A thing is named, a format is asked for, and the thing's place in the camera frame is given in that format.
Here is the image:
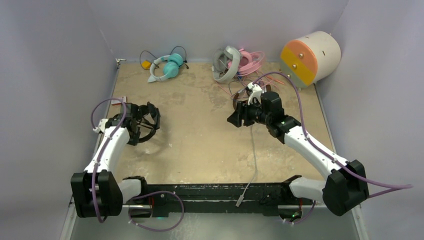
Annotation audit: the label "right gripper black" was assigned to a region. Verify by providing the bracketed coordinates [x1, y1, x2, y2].
[227, 97, 271, 128]

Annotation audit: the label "black headphones with cable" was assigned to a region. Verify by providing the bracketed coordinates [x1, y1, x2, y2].
[131, 101, 161, 146]

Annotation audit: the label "teal white cat headphones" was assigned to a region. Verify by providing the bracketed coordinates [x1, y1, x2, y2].
[147, 53, 185, 83]

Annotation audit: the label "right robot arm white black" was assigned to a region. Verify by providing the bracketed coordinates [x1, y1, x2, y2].
[227, 91, 370, 216]

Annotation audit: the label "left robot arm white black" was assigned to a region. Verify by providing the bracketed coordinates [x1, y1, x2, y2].
[70, 103, 149, 223]

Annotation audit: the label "brown headphones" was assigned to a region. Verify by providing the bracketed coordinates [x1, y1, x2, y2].
[232, 84, 272, 110]

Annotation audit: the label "pink headphones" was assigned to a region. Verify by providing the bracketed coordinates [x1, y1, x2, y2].
[236, 48, 266, 77]

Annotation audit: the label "grey white headphones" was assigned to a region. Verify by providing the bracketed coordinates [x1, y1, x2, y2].
[212, 45, 242, 84]

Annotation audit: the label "small red white box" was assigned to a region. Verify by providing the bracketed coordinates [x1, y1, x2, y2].
[110, 96, 128, 106]

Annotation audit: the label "yellow small object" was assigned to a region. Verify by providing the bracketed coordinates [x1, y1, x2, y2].
[140, 60, 152, 70]

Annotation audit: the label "round drawer cabinet orange yellow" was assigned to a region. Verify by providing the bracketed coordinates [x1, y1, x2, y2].
[280, 31, 342, 89]

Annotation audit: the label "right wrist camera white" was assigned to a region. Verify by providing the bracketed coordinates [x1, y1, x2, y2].
[246, 82, 263, 105]

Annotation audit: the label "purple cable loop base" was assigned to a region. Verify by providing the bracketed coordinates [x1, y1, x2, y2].
[128, 190, 185, 232]

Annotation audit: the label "white usb cable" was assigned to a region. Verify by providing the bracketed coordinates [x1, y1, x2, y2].
[235, 125, 259, 209]

